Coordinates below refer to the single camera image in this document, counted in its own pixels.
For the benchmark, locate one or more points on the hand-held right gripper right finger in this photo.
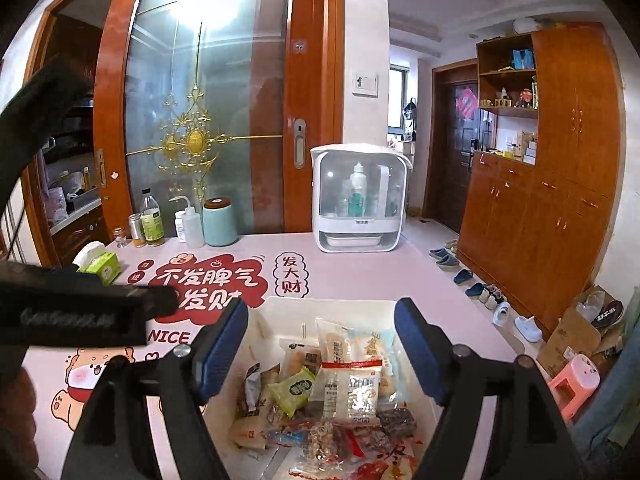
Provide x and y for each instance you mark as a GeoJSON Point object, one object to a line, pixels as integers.
{"type": "Point", "coordinates": [417, 355]}

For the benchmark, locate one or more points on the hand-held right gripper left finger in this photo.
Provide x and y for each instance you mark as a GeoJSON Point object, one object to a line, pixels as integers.
{"type": "Point", "coordinates": [222, 355]}

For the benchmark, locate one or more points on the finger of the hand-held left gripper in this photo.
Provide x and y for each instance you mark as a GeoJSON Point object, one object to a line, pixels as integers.
{"type": "Point", "coordinates": [160, 302]}
{"type": "Point", "coordinates": [40, 110]}

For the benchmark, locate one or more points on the white plastic bin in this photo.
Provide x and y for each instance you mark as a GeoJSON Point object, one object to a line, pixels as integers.
{"type": "Point", "coordinates": [280, 315]}

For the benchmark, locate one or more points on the red-white snack packet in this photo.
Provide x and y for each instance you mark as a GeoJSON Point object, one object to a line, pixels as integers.
{"type": "Point", "coordinates": [350, 390]}

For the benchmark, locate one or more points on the brown cake packet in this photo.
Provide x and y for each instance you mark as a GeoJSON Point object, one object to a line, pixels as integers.
{"type": "Point", "coordinates": [299, 357]}

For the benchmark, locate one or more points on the green snack packet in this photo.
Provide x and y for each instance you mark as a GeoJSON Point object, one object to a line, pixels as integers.
{"type": "Point", "coordinates": [292, 390]}

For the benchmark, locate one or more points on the beige label snack packet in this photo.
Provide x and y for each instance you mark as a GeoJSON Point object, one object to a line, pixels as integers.
{"type": "Point", "coordinates": [334, 340]}

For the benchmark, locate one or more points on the blue snack packet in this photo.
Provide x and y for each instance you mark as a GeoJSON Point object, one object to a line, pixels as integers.
{"type": "Point", "coordinates": [287, 439]}

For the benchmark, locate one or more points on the nut bar packet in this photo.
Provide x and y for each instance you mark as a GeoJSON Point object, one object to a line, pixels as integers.
{"type": "Point", "coordinates": [320, 440]}

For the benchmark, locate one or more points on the green tissue box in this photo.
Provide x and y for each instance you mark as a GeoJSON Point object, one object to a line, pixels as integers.
{"type": "Point", "coordinates": [105, 265]}

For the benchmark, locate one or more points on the metal can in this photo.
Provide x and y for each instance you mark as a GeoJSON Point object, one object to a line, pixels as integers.
{"type": "Point", "coordinates": [136, 230]}

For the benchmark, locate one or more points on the small glass jar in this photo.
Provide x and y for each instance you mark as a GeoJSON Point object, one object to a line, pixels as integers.
{"type": "Point", "coordinates": [119, 237]}

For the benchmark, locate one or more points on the white pill bottle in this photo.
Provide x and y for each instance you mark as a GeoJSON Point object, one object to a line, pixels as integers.
{"type": "Point", "coordinates": [181, 227]}

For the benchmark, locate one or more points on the glass bottle green label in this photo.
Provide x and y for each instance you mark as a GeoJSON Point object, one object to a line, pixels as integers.
{"type": "Point", "coordinates": [152, 222]}

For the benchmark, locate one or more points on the white wash bottle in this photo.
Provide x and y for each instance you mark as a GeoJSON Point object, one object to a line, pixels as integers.
{"type": "Point", "coordinates": [194, 225]}

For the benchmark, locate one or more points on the row of shoes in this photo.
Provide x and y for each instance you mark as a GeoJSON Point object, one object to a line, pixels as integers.
{"type": "Point", "coordinates": [475, 289]}

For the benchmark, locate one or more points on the teal canister brown lid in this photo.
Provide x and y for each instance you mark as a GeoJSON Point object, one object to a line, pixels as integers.
{"type": "Point", "coordinates": [220, 225]}

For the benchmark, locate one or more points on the cardboard box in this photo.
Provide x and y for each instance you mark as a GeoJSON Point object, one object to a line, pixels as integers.
{"type": "Point", "coordinates": [565, 340]}

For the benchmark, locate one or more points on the pink plastic stool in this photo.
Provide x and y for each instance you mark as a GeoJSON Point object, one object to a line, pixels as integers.
{"type": "Point", "coordinates": [575, 375]}

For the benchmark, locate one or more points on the white bottle teal label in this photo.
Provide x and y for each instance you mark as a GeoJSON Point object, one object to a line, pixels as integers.
{"type": "Point", "coordinates": [357, 190]}

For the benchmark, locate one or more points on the white countertop storage cabinet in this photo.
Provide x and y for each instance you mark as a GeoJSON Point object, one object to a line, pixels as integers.
{"type": "Point", "coordinates": [320, 200]}

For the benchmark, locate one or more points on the glass sliding door gold ornament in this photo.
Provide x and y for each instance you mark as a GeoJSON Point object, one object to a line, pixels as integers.
{"type": "Point", "coordinates": [225, 85]}

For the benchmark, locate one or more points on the dark entrance door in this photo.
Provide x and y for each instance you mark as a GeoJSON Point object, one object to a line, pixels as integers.
{"type": "Point", "coordinates": [457, 170]}

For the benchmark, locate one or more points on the black round bowl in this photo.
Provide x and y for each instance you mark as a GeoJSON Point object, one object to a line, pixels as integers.
{"type": "Point", "coordinates": [607, 312]}

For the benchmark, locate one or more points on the grey-blue cloth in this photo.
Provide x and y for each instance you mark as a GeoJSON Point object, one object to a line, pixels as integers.
{"type": "Point", "coordinates": [610, 410]}

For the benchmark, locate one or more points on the hanging dark bag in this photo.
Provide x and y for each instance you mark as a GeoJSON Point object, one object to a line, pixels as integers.
{"type": "Point", "coordinates": [410, 115]}

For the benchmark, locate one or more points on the pink paper door decoration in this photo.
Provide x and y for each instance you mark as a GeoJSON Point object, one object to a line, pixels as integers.
{"type": "Point", "coordinates": [468, 102]}

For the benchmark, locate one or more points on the wooden wall cabinet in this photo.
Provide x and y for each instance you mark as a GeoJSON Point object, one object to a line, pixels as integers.
{"type": "Point", "coordinates": [525, 235]}

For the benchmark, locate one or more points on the white wall switch panel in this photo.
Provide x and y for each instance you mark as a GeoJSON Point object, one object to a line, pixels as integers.
{"type": "Point", "coordinates": [365, 82]}

